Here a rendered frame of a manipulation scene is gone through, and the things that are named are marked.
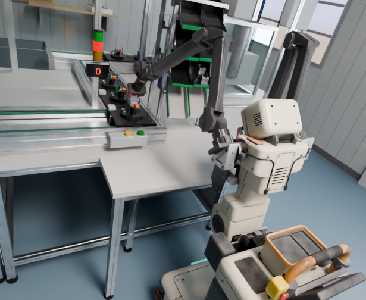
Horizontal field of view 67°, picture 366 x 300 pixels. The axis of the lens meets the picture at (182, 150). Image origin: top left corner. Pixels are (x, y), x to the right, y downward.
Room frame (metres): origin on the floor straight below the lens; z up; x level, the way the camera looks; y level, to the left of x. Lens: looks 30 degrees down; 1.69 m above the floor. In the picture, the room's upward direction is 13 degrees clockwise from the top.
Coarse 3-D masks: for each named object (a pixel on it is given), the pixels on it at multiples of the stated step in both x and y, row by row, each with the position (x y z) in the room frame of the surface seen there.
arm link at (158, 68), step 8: (200, 32) 1.26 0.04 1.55; (192, 40) 1.31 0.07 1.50; (200, 40) 1.30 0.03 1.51; (184, 48) 1.32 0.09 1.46; (192, 48) 1.29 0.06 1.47; (200, 48) 1.30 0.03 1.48; (208, 48) 1.33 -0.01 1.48; (168, 56) 1.37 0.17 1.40; (176, 56) 1.33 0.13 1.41; (184, 56) 1.32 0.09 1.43; (152, 64) 1.40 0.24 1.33; (160, 64) 1.38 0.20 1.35; (168, 64) 1.35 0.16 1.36; (176, 64) 1.36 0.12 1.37; (152, 72) 1.38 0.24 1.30; (160, 72) 1.38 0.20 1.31
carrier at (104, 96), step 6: (102, 90) 1.77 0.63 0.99; (120, 90) 1.74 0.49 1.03; (126, 90) 1.80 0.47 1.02; (102, 96) 1.72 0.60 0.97; (108, 96) 1.74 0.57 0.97; (114, 96) 1.71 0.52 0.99; (120, 96) 1.73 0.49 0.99; (126, 96) 1.76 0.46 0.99; (108, 102) 1.64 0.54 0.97; (114, 102) 1.66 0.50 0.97; (120, 102) 1.68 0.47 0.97; (126, 102) 1.71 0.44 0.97; (138, 102) 1.75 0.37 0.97
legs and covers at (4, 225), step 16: (0, 176) 0.95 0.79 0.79; (0, 192) 0.94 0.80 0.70; (208, 192) 1.89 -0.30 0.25; (224, 192) 1.73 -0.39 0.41; (0, 208) 0.93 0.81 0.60; (208, 208) 1.78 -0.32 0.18; (0, 224) 0.93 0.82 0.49; (128, 224) 1.33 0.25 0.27; (160, 224) 1.48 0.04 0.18; (176, 224) 1.52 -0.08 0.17; (208, 224) 1.73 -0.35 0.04; (0, 240) 0.92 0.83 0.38; (96, 240) 1.21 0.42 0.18; (128, 240) 1.32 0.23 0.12; (16, 256) 0.98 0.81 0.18; (32, 256) 1.00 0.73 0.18; (48, 256) 1.04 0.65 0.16
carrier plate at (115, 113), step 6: (120, 108) 1.59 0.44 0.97; (144, 108) 1.68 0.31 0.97; (114, 114) 1.49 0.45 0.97; (144, 114) 1.58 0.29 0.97; (114, 120) 1.42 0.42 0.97; (120, 120) 1.43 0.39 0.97; (126, 120) 1.45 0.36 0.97; (132, 120) 1.46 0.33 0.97; (138, 120) 1.48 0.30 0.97; (144, 120) 1.50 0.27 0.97; (120, 126) 1.38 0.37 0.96; (126, 126) 1.40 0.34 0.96; (132, 126) 1.42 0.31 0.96; (144, 126) 1.46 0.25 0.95
